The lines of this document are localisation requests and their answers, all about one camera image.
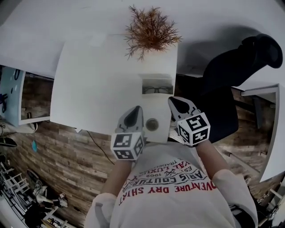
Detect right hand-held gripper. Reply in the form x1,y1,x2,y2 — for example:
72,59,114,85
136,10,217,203
168,96,211,147

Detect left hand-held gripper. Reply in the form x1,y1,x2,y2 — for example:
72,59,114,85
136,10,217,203
110,106,146,161

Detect black eyeglasses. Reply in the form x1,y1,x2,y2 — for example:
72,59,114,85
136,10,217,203
144,85,174,94

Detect white glasses case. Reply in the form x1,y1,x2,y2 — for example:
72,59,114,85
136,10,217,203
138,73,175,99

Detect person's right forearm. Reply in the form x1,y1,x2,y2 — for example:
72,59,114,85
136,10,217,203
195,140,230,181

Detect person's left forearm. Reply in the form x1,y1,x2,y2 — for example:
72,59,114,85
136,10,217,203
101,159,138,197

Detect black office chair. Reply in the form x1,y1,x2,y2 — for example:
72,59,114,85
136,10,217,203
173,33,284,144

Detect white desk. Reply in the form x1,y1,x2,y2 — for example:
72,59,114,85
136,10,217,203
49,33,179,143
240,83,285,183
0,22,65,79

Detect dried reddish potted plant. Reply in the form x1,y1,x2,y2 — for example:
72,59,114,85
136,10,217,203
123,4,183,62

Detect white printed shirt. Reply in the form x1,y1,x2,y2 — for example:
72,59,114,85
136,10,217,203
84,142,259,228

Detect pile of gear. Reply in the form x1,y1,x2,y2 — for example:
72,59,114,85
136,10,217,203
0,160,69,228

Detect light blue table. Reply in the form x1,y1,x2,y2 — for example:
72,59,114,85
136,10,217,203
0,65,51,128

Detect round desk cable grommet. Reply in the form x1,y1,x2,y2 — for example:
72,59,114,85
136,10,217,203
146,118,160,132

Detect black floor cable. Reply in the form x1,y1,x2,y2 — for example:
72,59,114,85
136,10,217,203
85,130,115,165

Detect blue cable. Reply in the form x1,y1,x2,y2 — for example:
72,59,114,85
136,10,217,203
0,93,8,112

